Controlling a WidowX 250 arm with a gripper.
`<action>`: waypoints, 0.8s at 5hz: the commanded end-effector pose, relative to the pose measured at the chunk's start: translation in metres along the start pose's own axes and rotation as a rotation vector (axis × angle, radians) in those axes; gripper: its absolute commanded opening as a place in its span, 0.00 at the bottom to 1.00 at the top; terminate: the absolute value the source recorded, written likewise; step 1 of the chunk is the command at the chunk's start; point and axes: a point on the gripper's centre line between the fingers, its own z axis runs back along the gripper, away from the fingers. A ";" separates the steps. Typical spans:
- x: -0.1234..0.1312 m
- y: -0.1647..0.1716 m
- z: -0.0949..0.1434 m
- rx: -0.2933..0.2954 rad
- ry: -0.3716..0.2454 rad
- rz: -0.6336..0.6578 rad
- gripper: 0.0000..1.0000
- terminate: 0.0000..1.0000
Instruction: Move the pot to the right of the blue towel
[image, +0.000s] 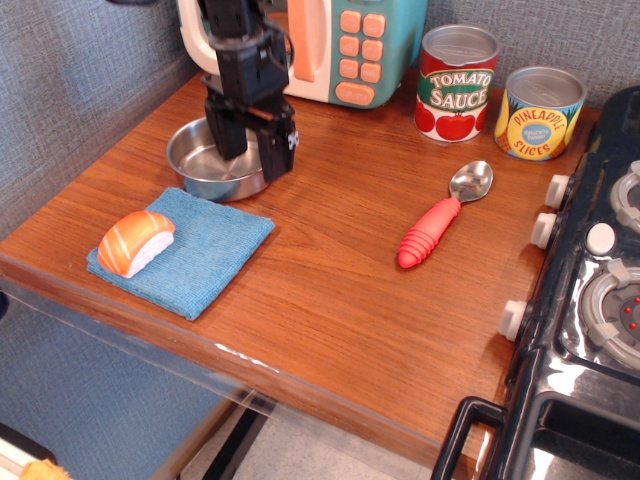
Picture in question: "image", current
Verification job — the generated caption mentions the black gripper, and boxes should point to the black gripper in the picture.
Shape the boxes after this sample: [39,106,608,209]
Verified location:
[205,27,295,183]

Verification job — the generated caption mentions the small steel pot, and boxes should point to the small steel pot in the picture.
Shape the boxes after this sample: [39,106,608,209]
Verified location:
[166,117,268,203]

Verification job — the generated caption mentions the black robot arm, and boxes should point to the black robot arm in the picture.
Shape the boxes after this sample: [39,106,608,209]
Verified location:
[200,1,299,183]

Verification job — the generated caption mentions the blue towel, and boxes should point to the blue towel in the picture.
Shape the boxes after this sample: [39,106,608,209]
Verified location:
[87,188,274,321]

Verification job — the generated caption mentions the toy microwave oven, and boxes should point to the toy microwave oven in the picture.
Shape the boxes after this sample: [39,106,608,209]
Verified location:
[178,1,427,109]

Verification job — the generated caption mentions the salmon sushi toy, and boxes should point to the salmon sushi toy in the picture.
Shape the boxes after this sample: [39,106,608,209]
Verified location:
[97,210,176,279]

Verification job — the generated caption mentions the tomato sauce can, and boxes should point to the tomato sauce can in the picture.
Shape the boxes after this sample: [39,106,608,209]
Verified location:
[414,24,500,143]

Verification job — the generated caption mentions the pineapple slices can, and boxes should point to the pineapple slices can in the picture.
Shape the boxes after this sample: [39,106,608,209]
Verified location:
[494,66,587,161]

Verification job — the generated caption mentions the black toy stove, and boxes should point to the black toy stove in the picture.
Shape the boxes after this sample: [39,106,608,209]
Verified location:
[432,87,639,479]

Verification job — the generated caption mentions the red handled spoon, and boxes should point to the red handled spoon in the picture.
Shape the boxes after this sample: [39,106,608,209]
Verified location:
[397,160,494,269]

